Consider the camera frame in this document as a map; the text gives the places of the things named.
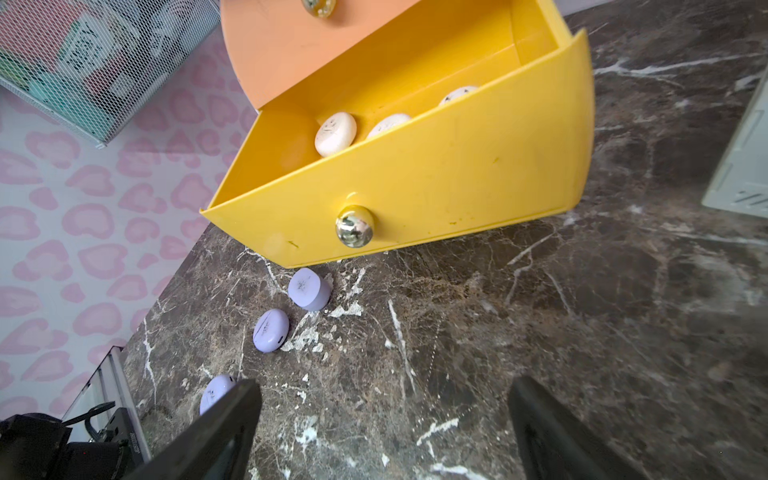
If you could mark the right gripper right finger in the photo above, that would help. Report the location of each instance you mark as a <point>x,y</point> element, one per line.
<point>553,443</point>

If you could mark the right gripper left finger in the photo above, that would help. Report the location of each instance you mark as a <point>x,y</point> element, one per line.
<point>217,445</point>

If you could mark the purple earphone case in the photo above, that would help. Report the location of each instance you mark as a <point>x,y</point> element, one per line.
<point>216,389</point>
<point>271,330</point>
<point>308,290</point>

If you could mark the white earphone case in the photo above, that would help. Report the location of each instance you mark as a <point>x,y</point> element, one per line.
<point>336,134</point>
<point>388,123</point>
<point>457,93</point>

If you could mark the yellow drawer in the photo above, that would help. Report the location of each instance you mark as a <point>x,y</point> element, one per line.
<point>517,149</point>

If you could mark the orange top drawer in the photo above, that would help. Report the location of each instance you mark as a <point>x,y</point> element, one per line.
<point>274,45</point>

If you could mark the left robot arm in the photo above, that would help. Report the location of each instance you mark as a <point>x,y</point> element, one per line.
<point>99,444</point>

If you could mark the white file organizer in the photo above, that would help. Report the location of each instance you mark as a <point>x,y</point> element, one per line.
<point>739,183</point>

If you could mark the white mesh wall basket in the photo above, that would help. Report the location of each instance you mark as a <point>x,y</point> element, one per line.
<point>93,65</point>

